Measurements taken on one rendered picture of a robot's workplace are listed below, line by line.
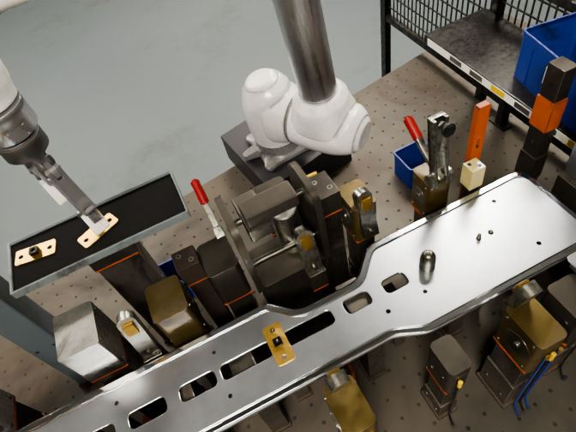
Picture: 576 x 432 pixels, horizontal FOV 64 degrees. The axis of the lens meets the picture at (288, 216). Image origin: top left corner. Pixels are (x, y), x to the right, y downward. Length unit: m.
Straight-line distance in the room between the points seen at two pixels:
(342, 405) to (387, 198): 0.81
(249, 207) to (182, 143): 2.14
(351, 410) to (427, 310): 0.25
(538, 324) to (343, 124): 0.66
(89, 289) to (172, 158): 1.50
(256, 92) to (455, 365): 0.86
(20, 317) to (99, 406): 0.27
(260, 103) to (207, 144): 1.61
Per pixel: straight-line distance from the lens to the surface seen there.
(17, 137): 0.82
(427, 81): 1.90
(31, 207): 3.17
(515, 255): 1.03
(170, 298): 0.95
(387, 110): 1.77
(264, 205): 0.87
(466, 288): 0.97
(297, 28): 1.06
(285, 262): 1.05
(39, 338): 1.21
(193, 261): 0.95
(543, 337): 0.90
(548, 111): 1.18
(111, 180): 2.99
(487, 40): 1.51
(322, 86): 1.17
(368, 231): 1.03
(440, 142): 0.99
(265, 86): 1.32
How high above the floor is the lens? 1.84
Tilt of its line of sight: 51 degrees down
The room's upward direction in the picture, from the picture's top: 16 degrees counter-clockwise
